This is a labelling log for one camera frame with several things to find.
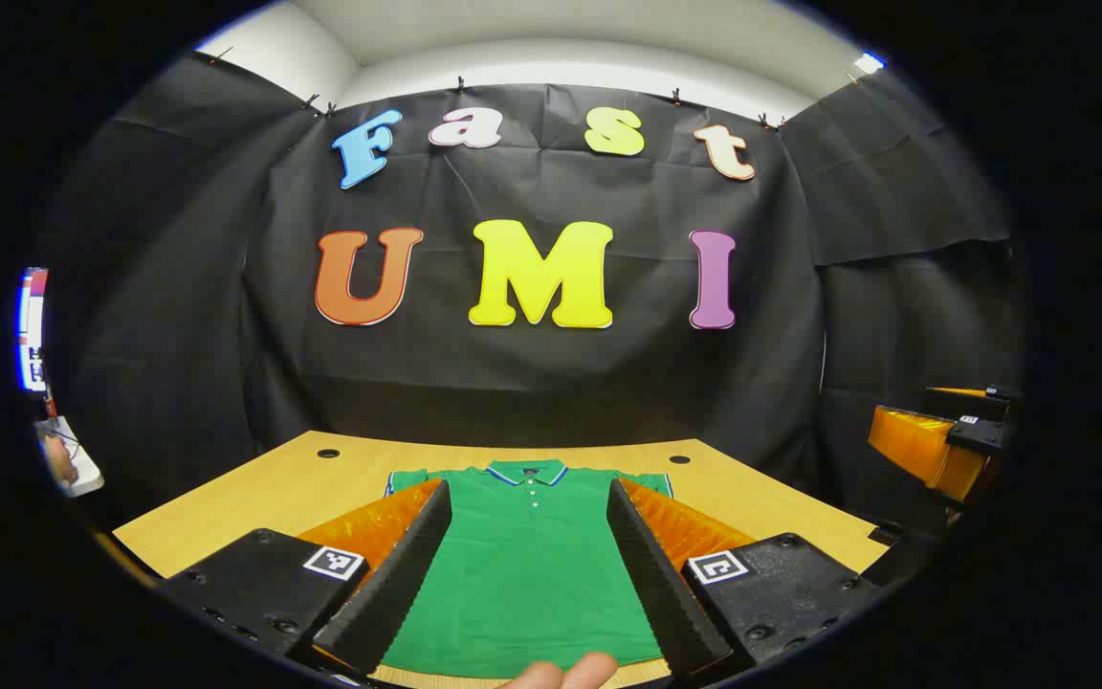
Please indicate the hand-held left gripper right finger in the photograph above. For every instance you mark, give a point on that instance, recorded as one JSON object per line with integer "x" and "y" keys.
{"x": 656, "y": 584}

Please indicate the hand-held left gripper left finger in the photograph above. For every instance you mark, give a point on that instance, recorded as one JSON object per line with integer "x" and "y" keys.
{"x": 398, "y": 584}

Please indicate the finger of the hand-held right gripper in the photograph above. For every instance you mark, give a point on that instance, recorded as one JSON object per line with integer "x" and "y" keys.
{"x": 924, "y": 450}
{"x": 977, "y": 394}

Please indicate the green T-shirt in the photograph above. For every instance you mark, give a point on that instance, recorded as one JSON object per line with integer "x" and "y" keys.
{"x": 527, "y": 565}

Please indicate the lit monitor screen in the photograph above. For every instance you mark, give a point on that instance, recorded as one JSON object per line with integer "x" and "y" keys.
{"x": 33, "y": 330}

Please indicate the white device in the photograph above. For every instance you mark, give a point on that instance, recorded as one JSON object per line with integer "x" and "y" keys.
{"x": 77, "y": 459}

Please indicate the black backdrop cloth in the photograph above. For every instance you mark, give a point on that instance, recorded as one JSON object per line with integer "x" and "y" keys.
{"x": 513, "y": 383}

